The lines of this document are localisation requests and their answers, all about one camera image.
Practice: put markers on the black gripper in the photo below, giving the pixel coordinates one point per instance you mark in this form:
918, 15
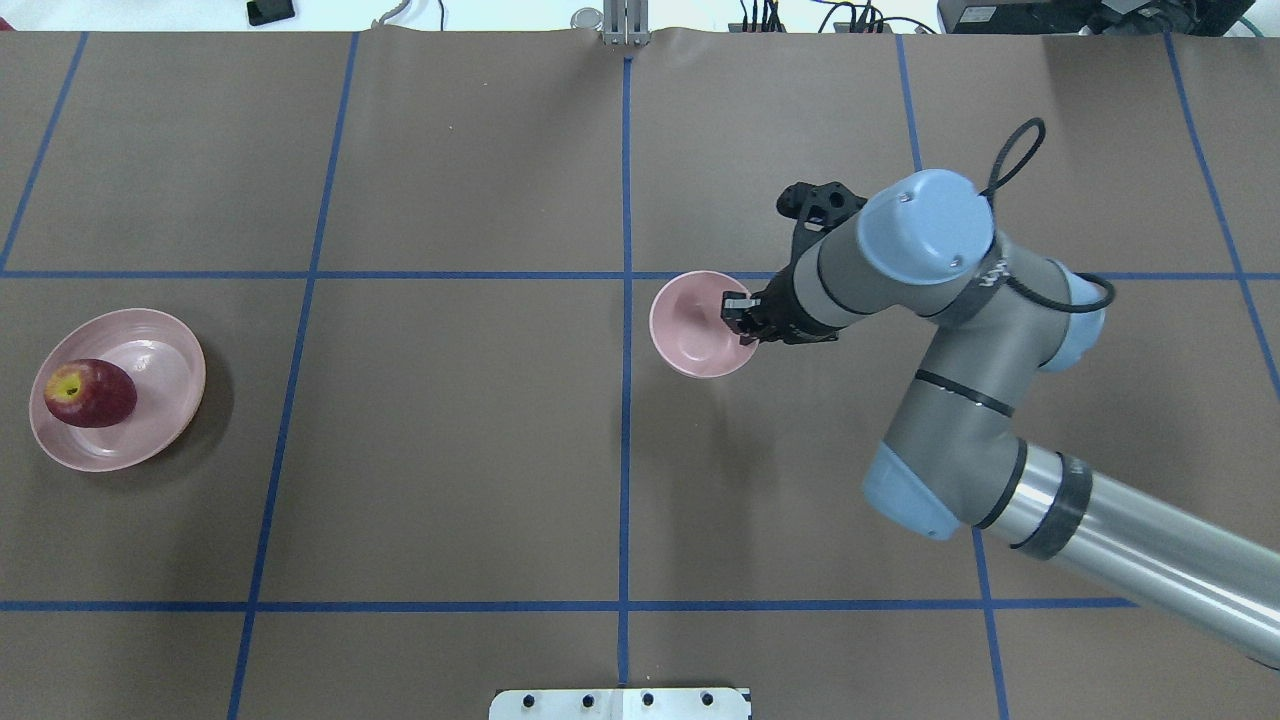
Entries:
778, 318

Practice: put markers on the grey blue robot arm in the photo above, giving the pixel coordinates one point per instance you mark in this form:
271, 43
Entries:
950, 459

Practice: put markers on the pink bowl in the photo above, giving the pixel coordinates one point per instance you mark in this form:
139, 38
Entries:
687, 329

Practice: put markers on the pink plate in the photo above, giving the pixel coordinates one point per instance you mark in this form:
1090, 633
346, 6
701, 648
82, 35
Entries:
167, 367

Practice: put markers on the red apple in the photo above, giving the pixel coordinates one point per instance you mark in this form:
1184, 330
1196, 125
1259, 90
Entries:
90, 393

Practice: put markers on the brown table mat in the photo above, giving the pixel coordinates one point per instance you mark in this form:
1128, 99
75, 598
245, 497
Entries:
437, 456

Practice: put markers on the black equipment box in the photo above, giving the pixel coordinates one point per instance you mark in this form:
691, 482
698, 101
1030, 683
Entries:
1091, 18

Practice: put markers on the black phone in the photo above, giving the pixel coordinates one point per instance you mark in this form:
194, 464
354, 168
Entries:
263, 12

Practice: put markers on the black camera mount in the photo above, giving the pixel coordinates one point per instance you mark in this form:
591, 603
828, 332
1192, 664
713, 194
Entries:
816, 209

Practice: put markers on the metal clamp post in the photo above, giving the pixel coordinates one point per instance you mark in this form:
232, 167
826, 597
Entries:
626, 23

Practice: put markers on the metal bracket with holes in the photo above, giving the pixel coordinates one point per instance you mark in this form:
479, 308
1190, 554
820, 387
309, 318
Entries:
623, 703

